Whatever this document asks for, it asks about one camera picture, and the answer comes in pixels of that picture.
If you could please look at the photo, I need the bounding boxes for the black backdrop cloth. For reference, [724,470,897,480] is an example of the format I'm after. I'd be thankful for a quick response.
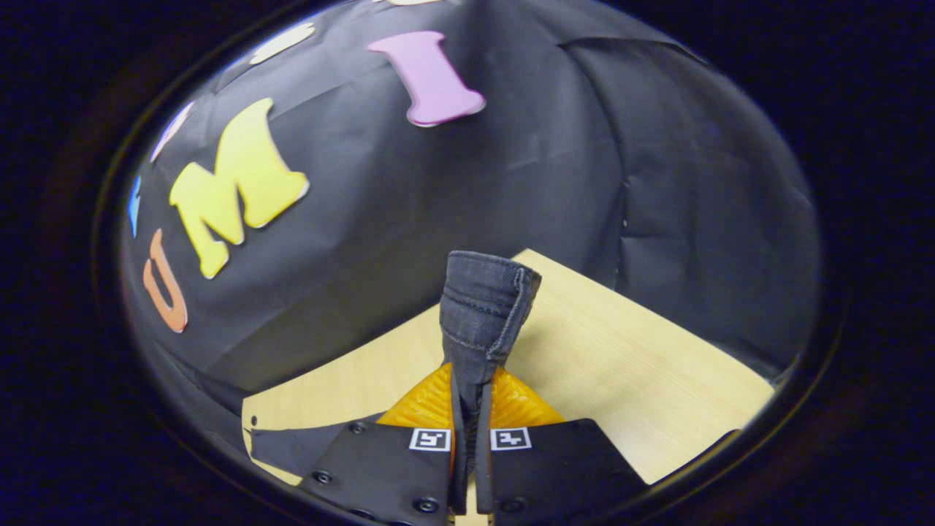
[117,0,823,468]

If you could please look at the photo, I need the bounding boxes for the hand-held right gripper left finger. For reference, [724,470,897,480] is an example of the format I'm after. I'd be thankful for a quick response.
[298,363,470,526]

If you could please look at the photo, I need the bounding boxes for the dark grey jeans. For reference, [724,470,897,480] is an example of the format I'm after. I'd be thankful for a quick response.
[245,251,543,512]

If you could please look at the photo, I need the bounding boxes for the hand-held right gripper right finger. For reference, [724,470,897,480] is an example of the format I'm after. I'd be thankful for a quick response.
[475,365,651,526]

